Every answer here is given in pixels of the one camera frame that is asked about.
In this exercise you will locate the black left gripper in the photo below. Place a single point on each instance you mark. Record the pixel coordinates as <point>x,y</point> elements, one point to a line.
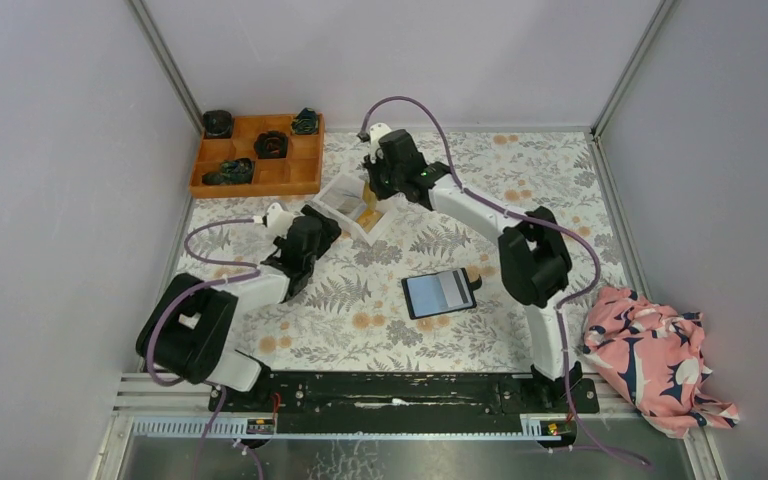
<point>328,231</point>

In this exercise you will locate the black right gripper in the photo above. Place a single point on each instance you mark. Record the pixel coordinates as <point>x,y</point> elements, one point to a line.
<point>372,170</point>

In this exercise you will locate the grey card with black stripe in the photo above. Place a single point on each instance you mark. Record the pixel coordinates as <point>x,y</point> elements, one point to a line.
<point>455,290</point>

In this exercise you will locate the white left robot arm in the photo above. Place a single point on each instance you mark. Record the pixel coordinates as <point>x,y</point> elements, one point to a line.
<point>184,339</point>

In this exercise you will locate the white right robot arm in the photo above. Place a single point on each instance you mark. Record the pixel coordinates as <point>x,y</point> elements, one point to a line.
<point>534,259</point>

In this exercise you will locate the white plastic card box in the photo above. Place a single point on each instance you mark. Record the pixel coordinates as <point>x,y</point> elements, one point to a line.
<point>341,201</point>

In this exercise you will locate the orange card in box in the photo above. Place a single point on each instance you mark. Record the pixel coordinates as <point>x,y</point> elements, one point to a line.
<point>370,215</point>

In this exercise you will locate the orange compartment tray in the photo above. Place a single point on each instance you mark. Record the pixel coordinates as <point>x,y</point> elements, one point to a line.
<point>283,161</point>

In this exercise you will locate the floral paper table mat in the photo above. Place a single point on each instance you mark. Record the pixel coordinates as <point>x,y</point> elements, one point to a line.
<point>353,314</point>

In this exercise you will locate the dark green rolled item front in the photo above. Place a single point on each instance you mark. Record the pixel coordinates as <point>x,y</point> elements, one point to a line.
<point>232,172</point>

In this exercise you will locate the dark green rolled item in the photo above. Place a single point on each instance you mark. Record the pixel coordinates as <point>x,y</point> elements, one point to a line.
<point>232,172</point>
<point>306,122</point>

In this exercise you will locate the black red rolled item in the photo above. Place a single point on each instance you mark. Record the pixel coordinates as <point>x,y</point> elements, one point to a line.
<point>271,144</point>

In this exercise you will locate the pink patterned cloth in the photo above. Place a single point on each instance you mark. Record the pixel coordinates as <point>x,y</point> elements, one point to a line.
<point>652,356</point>

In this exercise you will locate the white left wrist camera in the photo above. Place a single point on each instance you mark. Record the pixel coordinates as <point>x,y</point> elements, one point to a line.
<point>278,219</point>

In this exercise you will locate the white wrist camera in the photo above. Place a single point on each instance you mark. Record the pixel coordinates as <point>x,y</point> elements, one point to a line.
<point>371,138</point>
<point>278,219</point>

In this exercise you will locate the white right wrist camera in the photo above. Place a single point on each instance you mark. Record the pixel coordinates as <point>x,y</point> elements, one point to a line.
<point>371,138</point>

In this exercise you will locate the black metal base rail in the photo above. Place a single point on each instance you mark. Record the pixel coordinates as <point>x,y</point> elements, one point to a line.
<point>435,395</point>

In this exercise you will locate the slotted white cable duct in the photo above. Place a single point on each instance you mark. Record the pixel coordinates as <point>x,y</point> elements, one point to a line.
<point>337,427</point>

